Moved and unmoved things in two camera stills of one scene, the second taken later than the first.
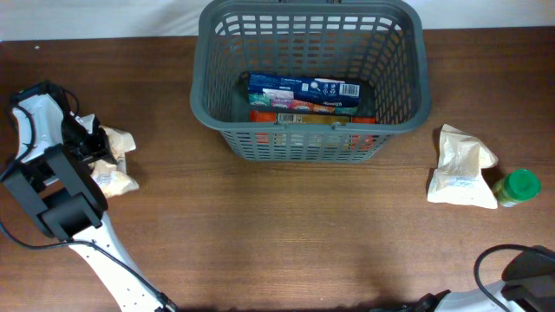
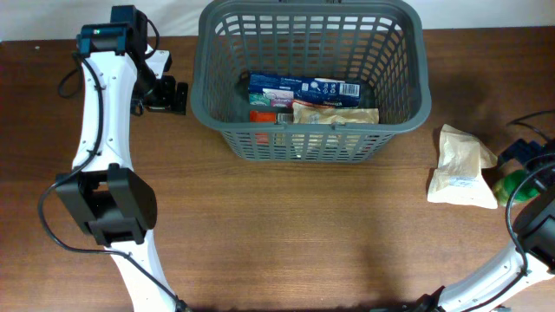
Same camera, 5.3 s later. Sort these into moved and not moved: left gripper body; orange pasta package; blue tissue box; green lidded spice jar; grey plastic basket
Moved: left gripper body; orange pasta package
Not moved: blue tissue box; green lidded spice jar; grey plastic basket
